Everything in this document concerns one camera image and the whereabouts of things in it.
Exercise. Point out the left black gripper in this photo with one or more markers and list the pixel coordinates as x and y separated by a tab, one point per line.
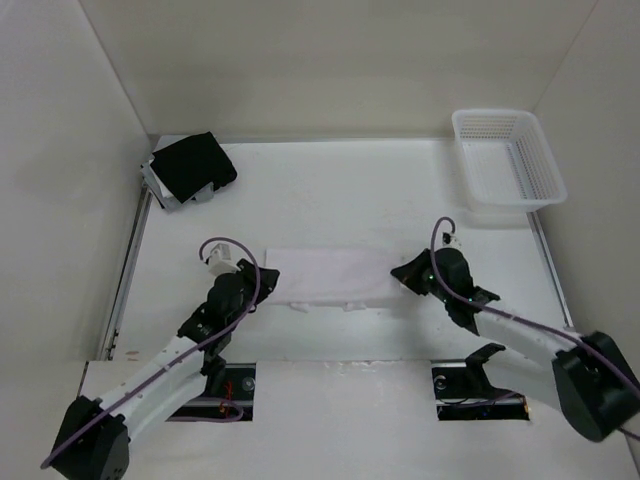
250	274

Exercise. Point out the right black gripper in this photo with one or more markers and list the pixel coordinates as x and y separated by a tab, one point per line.
408	273

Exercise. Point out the white tank top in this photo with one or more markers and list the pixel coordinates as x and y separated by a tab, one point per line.
350	278

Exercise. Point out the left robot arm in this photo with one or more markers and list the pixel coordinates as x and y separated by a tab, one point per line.
93	441

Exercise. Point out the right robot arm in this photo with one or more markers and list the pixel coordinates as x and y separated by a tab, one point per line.
585	377

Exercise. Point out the folded black tank top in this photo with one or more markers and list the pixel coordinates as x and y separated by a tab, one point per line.
189	164

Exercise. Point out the white plastic basket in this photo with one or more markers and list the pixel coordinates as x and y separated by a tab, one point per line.
506	161

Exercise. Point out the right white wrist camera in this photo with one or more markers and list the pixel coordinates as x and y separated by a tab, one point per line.
449	240

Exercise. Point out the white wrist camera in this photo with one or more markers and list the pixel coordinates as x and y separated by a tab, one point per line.
219	260
449	240

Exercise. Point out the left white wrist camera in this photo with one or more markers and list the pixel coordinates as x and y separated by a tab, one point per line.
219	260

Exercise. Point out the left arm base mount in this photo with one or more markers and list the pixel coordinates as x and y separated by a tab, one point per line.
230	395

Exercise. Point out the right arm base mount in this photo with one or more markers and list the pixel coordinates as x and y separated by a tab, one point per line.
463	392

